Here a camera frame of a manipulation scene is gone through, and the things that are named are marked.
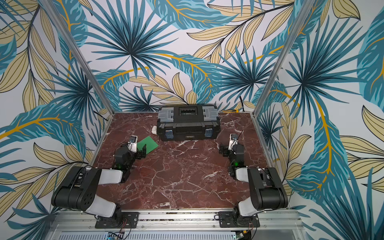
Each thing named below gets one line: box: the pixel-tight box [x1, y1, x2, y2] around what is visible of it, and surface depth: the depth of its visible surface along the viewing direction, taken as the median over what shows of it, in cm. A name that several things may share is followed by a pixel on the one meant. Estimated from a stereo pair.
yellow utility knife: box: [222, 109, 239, 114], surface depth 124 cm
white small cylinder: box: [151, 125, 157, 135], surface depth 108 cm
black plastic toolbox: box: [156, 105, 221, 141], surface depth 96 cm
